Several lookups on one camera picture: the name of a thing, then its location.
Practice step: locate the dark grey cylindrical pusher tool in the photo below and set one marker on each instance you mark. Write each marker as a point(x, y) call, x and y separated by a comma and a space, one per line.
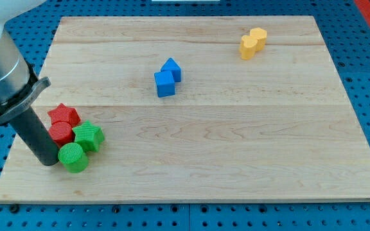
point(34, 134)

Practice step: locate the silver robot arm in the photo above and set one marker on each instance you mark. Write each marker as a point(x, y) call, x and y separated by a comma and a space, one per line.
point(19, 86)

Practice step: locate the light wooden board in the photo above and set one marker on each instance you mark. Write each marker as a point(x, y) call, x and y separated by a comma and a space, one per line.
point(278, 128)

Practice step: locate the blue cube block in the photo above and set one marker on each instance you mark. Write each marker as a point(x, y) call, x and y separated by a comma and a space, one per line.
point(165, 83)

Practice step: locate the blue triangle block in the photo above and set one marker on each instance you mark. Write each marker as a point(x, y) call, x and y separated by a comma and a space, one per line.
point(174, 68)

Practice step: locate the yellow heart block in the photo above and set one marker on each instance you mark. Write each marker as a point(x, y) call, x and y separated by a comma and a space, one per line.
point(247, 47)

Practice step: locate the green star block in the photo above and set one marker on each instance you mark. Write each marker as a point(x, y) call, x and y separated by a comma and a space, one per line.
point(89, 136)

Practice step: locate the yellow hexagon block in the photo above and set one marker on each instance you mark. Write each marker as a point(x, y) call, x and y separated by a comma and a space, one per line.
point(261, 36)

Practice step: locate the green cylinder block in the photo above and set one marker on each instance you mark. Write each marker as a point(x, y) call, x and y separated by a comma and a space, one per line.
point(73, 157)

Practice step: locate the red star block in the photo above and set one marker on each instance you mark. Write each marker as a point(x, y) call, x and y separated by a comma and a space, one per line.
point(65, 114)

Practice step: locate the red cylinder block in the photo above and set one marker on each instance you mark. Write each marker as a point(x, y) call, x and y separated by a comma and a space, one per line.
point(61, 133)

